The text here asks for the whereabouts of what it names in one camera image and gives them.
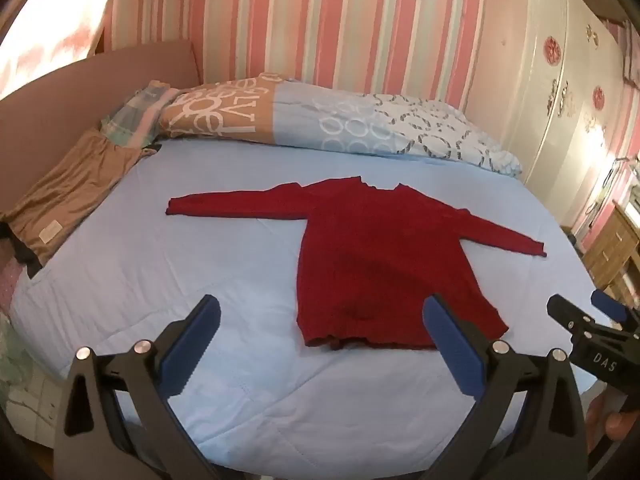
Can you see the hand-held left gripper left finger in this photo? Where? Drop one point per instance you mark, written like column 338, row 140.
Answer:
column 192, row 345

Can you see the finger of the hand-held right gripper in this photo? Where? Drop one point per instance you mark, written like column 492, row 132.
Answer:
column 570, row 317
column 615, row 310

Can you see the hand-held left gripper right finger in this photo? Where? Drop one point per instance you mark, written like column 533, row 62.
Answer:
column 450, row 345

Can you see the red knit sweater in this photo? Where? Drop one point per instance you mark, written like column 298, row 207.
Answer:
column 380, row 260

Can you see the person's right hand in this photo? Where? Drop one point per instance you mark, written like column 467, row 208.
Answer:
column 612, row 422

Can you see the wooden drawer cabinet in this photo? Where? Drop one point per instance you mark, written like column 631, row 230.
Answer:
column 612, row 252

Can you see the bed with light blue sheet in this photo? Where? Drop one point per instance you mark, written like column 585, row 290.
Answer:
column 200, row 260

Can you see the floral bed cover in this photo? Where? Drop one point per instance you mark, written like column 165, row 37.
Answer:
column 20, row 360

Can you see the black cloth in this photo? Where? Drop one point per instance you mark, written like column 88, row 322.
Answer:
column 22, row 255

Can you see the brown satin cloth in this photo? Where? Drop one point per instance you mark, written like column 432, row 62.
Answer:
column 65, row 195

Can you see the plaid pillow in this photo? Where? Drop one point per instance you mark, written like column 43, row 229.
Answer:
column 132, row 115

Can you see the white wardrobe with flower decals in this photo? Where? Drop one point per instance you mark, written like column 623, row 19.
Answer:
column 540, row 75

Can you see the patterned blue and tan duvet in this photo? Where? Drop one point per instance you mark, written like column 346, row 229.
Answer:
column 310, row 117

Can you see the brown headboard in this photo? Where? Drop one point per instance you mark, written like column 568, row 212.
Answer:
column 60, row 95

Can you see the pink floral curtain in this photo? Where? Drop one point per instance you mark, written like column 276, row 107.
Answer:
column 55, row 15

